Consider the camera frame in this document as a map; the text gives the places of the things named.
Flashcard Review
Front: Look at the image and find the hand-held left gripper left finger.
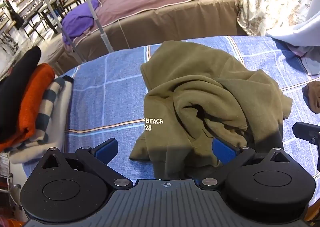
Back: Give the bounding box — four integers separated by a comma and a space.
41, 138, 133, 188

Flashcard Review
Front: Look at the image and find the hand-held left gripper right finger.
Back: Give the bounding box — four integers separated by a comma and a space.
201, 137, 292, 188

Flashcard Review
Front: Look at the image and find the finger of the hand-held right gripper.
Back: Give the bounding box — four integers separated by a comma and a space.
292, 122, 320, 145

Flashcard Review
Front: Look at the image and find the olive green hoodie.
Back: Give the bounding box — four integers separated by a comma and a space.
129, 41, 293, 180

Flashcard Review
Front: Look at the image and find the brown crumpled garment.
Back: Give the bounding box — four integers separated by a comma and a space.
302, 81, 320, 114

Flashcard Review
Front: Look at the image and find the blue plaid blanket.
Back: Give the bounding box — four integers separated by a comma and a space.
24, 34, 320, 185

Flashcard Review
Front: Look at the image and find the grey striped folded garment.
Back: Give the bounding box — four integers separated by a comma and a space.
4, 77, 74, 165

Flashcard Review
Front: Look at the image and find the orange folded garment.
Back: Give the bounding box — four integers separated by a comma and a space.
0, 63, 55, 152

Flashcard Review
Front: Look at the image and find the light blue cloth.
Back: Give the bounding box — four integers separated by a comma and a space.
265, 0, 320, 75

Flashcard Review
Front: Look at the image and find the black folded garment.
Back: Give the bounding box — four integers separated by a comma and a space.
0, 46, 42, 142

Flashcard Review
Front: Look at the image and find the purple cloth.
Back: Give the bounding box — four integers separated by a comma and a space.
61, 0, 102, 45

